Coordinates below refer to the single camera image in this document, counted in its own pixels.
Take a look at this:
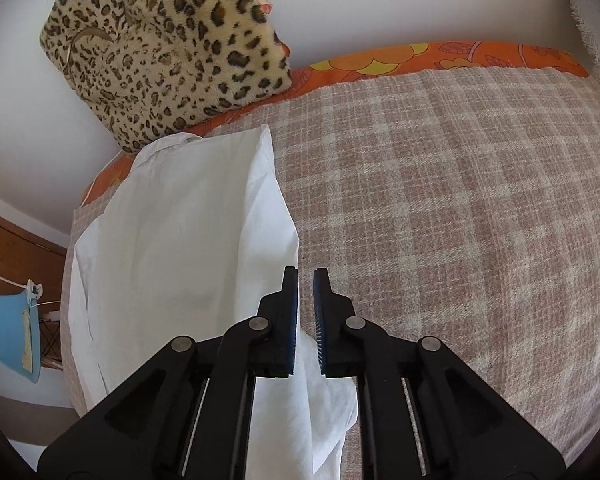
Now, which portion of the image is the white lamp cable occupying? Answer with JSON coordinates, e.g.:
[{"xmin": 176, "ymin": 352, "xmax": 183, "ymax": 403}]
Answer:
[{"xmin": 0, "ymin": 269, "xmax": 61, "ymax": 322}]

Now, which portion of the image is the white fringed cloth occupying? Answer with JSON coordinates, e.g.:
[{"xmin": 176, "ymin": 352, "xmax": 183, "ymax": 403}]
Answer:
[{"xmin": 567, "ymin": 0, "xmax": 600, "ymax": 81}]

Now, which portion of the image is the leopard print pillow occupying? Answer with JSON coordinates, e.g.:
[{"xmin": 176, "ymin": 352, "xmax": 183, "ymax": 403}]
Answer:
[{"xmin": 39, "ymin": 0, "xmax": 293, "ymax": 155}]

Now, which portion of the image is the thin white cord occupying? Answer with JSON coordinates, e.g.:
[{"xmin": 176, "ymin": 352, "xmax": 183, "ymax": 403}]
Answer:
[{"xmin": 81, "ymin": 152, "xmax": 126, "ymax": 207}]

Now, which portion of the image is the beige plaid blanket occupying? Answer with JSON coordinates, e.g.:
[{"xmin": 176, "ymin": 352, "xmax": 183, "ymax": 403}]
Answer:
[{"xmin": 62, "ymin": 66, "xmax": 600, "ymax": 480}]

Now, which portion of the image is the brown wooden panel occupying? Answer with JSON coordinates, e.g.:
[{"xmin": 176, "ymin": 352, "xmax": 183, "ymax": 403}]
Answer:
[{"xmin": 0, "ymin": 203, "xmax": 68, "ymax": 306}]

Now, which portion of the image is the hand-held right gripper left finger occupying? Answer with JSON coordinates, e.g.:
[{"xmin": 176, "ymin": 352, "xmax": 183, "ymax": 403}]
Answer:
[{"xmin": 37, "ymin": 266, "xmax": 299, "ymax": 480}]

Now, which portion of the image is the white shirt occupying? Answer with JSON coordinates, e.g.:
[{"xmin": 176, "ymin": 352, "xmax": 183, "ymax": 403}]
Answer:
[{"xmin": 67, "ymin": 124, "xmax": 359, "ymax": 480}]

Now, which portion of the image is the orange floral bed sheet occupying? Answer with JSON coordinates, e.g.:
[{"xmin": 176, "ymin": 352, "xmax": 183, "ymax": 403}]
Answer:
[{"xmin": 80, "ymin": 41, "xmax": 591, "ymax": 206}]

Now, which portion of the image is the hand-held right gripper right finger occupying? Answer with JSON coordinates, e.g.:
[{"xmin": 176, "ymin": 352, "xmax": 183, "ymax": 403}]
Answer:
[{"xmin": 312, "ymin": 267, "xmax": 566, "ymax": 480}]

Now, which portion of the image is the blue lamp shade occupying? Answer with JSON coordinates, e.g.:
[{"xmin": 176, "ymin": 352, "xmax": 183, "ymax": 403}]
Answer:
[{"xmin": 0, "ymin": 292, "xmax": 43, "ymax": 385}]

